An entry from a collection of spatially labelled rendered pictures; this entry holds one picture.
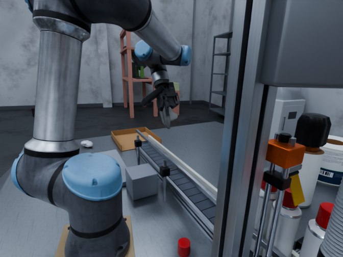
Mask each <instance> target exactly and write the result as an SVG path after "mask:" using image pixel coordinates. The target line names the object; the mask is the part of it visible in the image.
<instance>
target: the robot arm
mask: <svg viewBox="0 0 343 257"><path fill-rule="evenodd" d="M24 1H25V2H26V3H27V4H28V8H29V10H30V11H31V13H32V14H33V18H32V19H33V23H34V24H35V25H36V27H37V28H38V29H39V30H40V41H39V56H38V71H37V86H36V100H35V115H34V130H33V138H32V139H31V140H30V141H28V142H27V143H26V144H25V145H24V151H23V152H22V153H20V154H19V157H18V158H17V159H15V161H14V163H13V165H12V169H11V177H12V181H13V183H14V185H15V186H16V187H17V188H18V189H19V190H21V191H22V192H23V193H24V194H26V195H28V196H30V197H34V198H38V199H40V200H42V201H45V202H47V203H50V204H52V205H54V206H57V207H59V208H62V209H64V210H66V211H67V212H68V216H69V223H70V229H69V233H68V236H67V240H66V243H65V248H64V253H65V257H125V256H126V254H127V252H128V250H129V247H130V231H129V228H128V226H127V224H126V222H125V219H124V217H123V202H122V186H123V178H122V175H121V168H120V165H119V163H118V162H117V161H116V160H115V159H114V158H112V157H111V156H108V155H106V154H103V153H97V152H95V153H90V152H88V153H82V154H79V151H80V145H79V144H78V143H77V142H76V141H75V140H74V135H75V124H76V113H77V102H78V90H79V79H80V68H81V57H82V46H83V42H84V41H86V40H87V39H89V38H90V34H91V24H92V23H109V24H114V25H118V26H120V27H121V28H122V29H124V30H125V31H128V32H134V33H135V34H136V35H137V36H138V37H139V38H141V39H142V40H141V41H139V42H138V43H137V44H136V46H135V49H134V52H135V55H136V56H137V57H138V58H139V60H140V61H142V62H143V63H144V64H145V65H146V66H147V67H149V68H150V71H151V76H152V80H153V84H154V88H155V89H156V90H154V91H153V92H151V93H150V94H148V95H147V96H145V97H143V99H142V101H141V104H142V105H143V106H146V105H148V104H150V103H151V101H152V100H154V99H155V98H157V100H156V103H157V108H158V113H159V116H160V118H161V120H162V122H163V124H164V125H165V126H166V127H167V129H170V122H172V121H174V120H175V119H177V118H178V115H177V114H176V113H173V112H172V109H174V108H175V107H176V106H177V105H178V104H180V100H179V96H178V93H176V92H175V88H174V83H173V82H169V77H168V73H167V69H166V65H175V66H188V65H189V64H190V62H191V56H192V52H191V48H190V46H187V45H180V44H179V42H178V41H177V40H176V39H175V37H174V36H173V35H172V33H171V32H170V31H169V29H168V28H167V27H166V26H165V24H164V23H163V22H162V20H161V19H160V18H159V17H158V15H157V14H156V13H155V11H154V10H153V9H152V2H151V0H24ZM177 96H178V99H177Z"/></svg>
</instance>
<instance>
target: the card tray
mask: <svg viewBox="0 0 343 257"><path fill-rule="evenodd" d="M137 129H138V130H139V131H140V132H142V133H143V134H144V135H145V136H146V137H147V138H148V135H150V136H152V137H153V138H154V139H155V140H157V141H158V142H159V143H160V144H161V138H159V137H158V136H157V135H155V134H154V133H153V132H151V131H150V130H149V129H148V128H146V127H139V128H131V129H126V130H117V131H111V137H112V138H113V140H114V141H115V143H116V144H117V146H118V147H119V149H120V150H121V151H127V150H133V149H135V145H134V140H137V135H139V134H138V133H137V132H136V130H137ZM139 139H140V140H141V141H145V140H144V138H143V137H141V136H140V135H139Z"/></svg>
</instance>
